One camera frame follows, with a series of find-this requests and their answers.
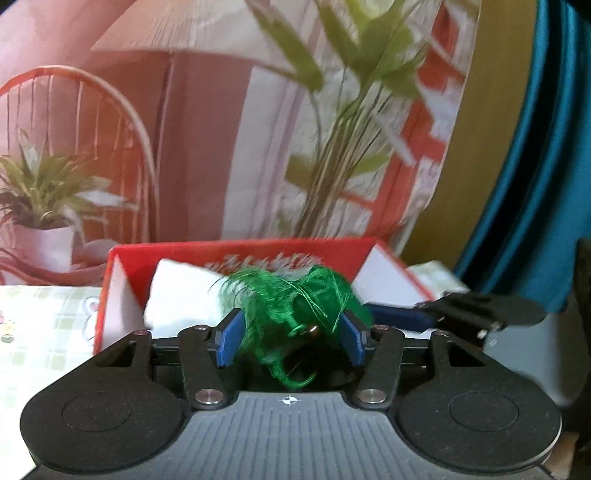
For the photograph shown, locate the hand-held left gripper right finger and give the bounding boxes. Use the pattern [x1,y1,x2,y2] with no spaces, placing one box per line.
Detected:
[340,309,490,411]

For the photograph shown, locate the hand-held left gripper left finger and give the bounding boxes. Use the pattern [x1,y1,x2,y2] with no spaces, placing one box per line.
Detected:
[95,307,245,411]

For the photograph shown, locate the blue curtain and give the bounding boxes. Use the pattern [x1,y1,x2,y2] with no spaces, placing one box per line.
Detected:
[455,0,591,315]

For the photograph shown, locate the red strawberry print box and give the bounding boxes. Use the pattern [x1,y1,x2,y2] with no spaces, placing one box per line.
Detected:
[95,236,437,357]

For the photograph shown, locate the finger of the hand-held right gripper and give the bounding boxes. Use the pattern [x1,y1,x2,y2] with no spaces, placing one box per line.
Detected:
[364,292,505,341]

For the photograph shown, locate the printed room scene backdrop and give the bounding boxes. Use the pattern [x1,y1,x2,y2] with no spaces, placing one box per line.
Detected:
[0,0,482,288]

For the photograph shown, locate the green thread tassel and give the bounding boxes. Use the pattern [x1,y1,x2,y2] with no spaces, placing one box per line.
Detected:
[210,265,375,389]

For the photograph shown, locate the white green packet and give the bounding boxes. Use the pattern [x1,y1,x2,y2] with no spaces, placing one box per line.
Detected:
[143,258,237,334]

